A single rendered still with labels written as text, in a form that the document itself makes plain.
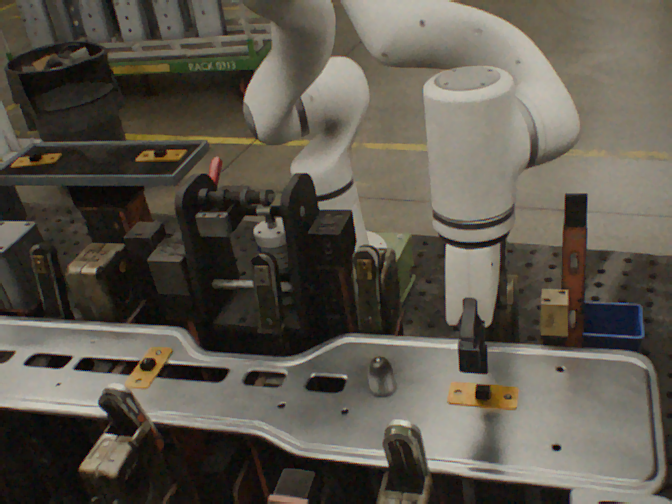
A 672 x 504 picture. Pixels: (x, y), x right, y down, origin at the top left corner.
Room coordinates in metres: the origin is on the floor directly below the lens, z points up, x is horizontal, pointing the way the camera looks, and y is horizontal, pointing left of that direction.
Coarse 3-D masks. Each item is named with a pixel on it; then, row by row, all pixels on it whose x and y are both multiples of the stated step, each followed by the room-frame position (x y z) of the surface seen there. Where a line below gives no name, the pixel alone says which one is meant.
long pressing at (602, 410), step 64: (0, 320) 1.02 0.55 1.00; (64, 320) 0.99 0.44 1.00; (0, 384) 0.85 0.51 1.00; (64, 384) 0.83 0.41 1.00; (192, 384) 0.78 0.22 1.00; (448, 384) 0.70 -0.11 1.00; (512, 384) 0.68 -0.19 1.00; (576, 384) 0.66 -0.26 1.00; (640, 384) 0.64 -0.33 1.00; (320, 448) 0.63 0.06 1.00; (448, 448) 0.59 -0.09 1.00; (512, 448) 0.58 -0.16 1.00; (576, 448) 0.56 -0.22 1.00; (640, 448) 0.55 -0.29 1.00
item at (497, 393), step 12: (456, 384) 0.69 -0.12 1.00; (468, 384) 0.69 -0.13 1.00; (480, 384) 0.67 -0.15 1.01; (456, 396) 0.67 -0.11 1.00; (468, 396) 0.67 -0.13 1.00; (480, 396) 0.66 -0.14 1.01; (492, 396) 0.66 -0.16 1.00; (504, 396) 0.66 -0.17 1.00; (516, 396) 0.65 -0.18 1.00; (504, 408) 0.64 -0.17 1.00; (516, 408) 0.64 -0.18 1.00
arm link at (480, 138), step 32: (448, 96) 0.63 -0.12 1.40; (480, 96) 0.62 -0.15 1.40; (512, 96) 0.64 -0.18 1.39; (448, 128) 0.63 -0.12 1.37; (480, 128) 0.62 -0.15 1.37; (512, 128) 0.64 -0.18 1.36; (448, 160) 0.63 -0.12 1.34; (480, 160) 0.62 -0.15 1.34; (512, 160) 0.63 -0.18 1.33; (448, 192) 0.64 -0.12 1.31; (480, 192) 0.62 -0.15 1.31; (512, 192) 0.64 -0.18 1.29
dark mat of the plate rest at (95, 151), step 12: (192, 144) 1.23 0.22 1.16; (24, 156) 1.31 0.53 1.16; (72, 156) 1.27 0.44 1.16; (84, 156) 1.26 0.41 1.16; (96, 156) 1.25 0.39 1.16; (108, 156) 1.24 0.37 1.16; (120, 156) 1.23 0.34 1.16; (132, 156) 1.22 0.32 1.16; (12, 168) 1.26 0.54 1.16; (24, 168) 1.25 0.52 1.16; (36, 168) 1.24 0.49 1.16; (48, 168) 1.23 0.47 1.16; (60, 168) 1.22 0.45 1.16; (72, 168) 1.21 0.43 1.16; (84, 168) 1.20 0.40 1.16; (96, 168) 1.20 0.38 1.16; (108, 168) 1.19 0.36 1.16; (120, 168) 1.18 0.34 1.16; (132, 168) 1.17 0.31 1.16; (144, 168) 1.16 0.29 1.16; (156, 168) 1.15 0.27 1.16; (168, 168) 1.14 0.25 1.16
